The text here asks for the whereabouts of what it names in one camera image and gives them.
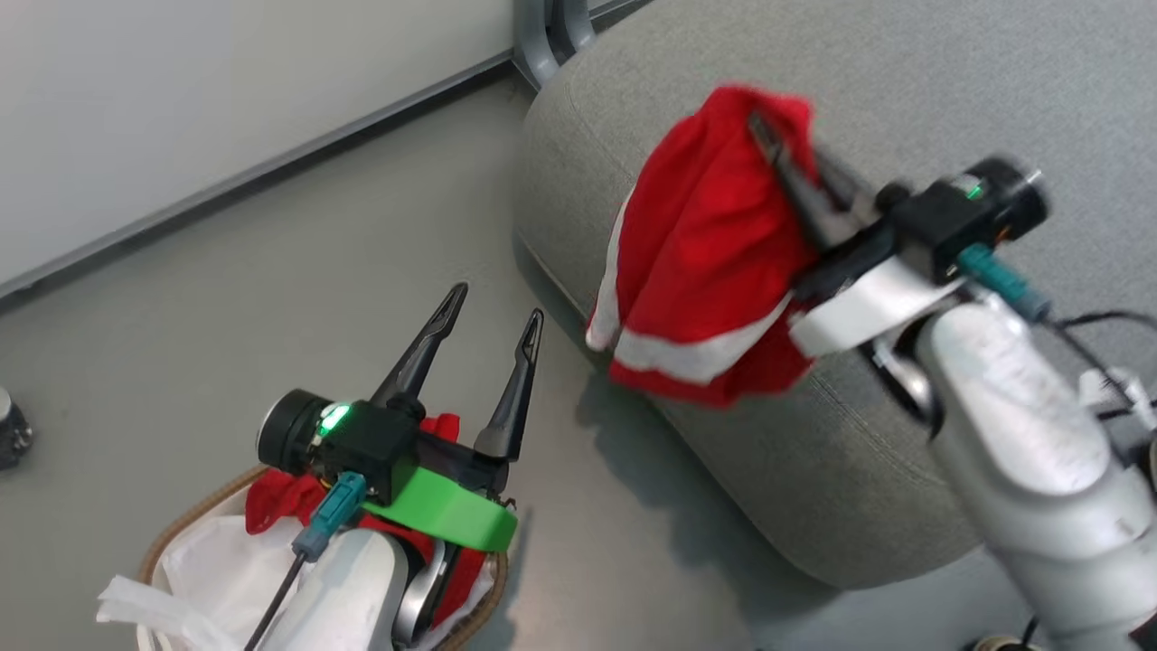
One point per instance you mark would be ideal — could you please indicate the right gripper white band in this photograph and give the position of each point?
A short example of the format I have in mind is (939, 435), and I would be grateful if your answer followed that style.
(868, 303)

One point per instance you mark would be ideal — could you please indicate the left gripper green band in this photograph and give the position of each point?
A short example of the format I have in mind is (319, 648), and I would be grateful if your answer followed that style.
(443, 508)

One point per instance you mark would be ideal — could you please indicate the red garment with white stripe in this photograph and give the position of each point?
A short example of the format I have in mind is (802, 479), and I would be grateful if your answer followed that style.
(705, 235)

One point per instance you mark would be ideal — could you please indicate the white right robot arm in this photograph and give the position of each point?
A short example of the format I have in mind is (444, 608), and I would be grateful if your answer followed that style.
(1021, 425)

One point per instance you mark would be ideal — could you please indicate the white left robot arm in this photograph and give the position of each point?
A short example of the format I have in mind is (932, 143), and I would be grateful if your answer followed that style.
(343, 597)

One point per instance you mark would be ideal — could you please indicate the red clothing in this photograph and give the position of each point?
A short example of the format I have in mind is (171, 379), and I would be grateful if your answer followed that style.
(280, 502)

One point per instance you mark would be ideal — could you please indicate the brown wicker laundry basket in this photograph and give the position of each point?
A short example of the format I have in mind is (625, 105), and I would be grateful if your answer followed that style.
(192, 518)

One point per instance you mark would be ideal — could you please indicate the white basket liner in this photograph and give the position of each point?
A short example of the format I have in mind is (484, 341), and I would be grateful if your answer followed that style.
(217, 561)

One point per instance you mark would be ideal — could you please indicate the grey fabric sofa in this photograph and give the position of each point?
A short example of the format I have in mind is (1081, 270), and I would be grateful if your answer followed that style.
(904, 72)

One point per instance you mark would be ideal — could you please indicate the grey baseboard strip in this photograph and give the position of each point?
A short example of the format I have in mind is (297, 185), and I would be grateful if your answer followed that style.
(271, 167)

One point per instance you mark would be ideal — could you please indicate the small black round object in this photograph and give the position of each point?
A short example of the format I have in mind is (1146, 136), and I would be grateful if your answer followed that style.
(13, 432)

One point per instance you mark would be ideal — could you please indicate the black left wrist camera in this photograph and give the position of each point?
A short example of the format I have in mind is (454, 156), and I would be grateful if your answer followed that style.
(371, 445)

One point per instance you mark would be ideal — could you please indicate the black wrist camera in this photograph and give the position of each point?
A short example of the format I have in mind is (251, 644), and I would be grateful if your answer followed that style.
(371, 445)
(958, 212)

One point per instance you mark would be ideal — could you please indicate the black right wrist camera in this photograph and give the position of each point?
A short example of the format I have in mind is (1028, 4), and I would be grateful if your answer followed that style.
(958, 212)

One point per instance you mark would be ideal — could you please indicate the grey metal frame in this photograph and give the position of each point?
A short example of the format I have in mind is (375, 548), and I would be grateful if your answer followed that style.
(542, 36)

